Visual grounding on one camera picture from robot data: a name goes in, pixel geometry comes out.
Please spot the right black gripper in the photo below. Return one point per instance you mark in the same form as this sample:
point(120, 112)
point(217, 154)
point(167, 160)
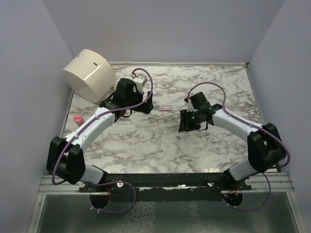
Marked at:
point(186, 124)

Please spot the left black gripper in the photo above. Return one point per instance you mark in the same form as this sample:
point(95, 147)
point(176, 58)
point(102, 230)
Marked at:
point(146, 108)

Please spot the red white staple box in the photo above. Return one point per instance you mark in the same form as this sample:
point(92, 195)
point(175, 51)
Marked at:
point(165, 108)

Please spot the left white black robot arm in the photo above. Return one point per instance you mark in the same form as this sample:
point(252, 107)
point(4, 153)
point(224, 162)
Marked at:
point(66, 155)

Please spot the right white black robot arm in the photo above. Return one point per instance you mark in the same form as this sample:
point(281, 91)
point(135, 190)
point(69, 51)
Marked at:
point(263, 141)

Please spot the cream round bread box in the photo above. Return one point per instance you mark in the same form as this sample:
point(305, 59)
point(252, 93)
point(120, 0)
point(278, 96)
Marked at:
point(90, 75)

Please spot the pink capped bottle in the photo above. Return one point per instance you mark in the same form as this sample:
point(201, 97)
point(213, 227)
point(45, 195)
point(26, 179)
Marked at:
point(79, 120)

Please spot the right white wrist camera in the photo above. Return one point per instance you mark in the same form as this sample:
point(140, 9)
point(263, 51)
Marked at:
point(190, 107)

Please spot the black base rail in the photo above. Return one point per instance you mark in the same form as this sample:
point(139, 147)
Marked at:
point(164, 187)

